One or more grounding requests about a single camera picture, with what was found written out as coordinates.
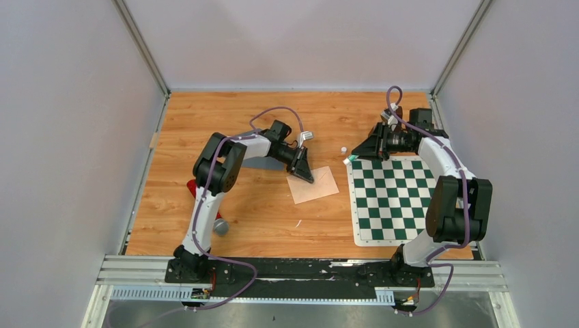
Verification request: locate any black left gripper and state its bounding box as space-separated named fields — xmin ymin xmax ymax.
xmin=271 ymin=144 xmax=314 ymax=183

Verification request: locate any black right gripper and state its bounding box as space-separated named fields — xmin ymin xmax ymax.
xmin=352 ymin=122 xmax=413 ymax=161

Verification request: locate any cream pink envelope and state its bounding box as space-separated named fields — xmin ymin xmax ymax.
xmin=287 ymin=166 xmax=339 ymax=204

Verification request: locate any green white glue stick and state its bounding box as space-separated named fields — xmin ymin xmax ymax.
xmin=343 ymin=155 xmax=358 ymax=165

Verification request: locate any grey envelope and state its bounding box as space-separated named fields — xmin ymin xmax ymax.
xmin=234 ymin=132 xmax=284 ymax=171

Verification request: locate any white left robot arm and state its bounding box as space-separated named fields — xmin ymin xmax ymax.
xmin=168 ymin=120 xmax=315 ymax=282

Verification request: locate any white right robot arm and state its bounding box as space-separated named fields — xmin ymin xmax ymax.
xmin=352 ymin=104 xmax=493 ymax=286

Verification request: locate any green white chessboard mat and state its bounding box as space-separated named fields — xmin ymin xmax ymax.
xmin=345 ymin=156 xmax=436 ymax=247

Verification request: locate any red microphone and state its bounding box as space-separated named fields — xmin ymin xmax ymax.
xmin=186 ymin=179 xmax=229 ymax=236

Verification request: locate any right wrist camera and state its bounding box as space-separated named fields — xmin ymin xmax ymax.
xmin=380 ymin=104 xmax=403 ymax=126

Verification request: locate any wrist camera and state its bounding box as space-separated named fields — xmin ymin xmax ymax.
xmin=297 ymin=131 xmax=314 ymax=148
xmin=380 ymin=104 xmax=403 ymax=126

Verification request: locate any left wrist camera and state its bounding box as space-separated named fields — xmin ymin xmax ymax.
xmin=297 ymin=131 xmax=314 ymax=148

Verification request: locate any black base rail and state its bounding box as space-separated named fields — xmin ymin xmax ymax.
xmin=165 ymin=258 xmax=434 ymax=299

